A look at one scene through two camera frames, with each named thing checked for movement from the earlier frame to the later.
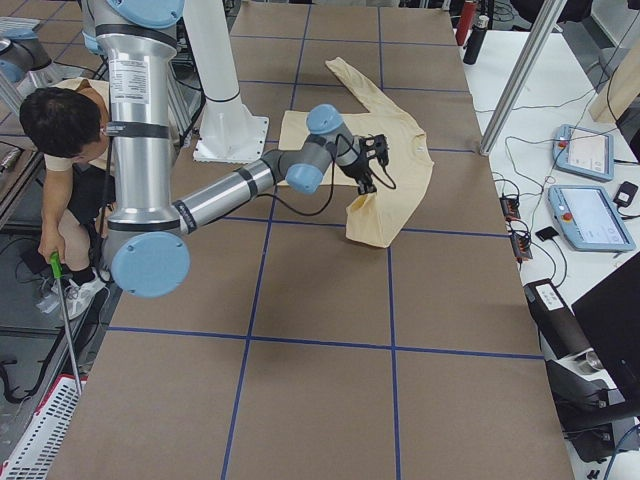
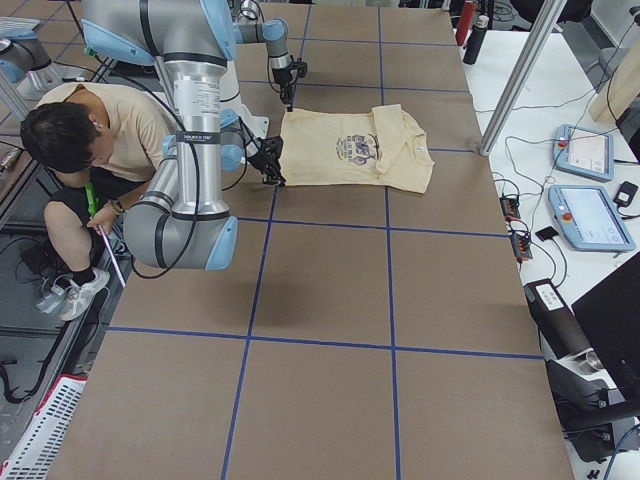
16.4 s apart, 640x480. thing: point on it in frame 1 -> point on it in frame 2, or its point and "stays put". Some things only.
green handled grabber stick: [55, 262] -> [92, 205]
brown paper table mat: [290, 351] stays put
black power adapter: [625, 195] stays put
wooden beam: [621, 87] stays put
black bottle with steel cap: [476, 37] stays put
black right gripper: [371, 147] -> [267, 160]
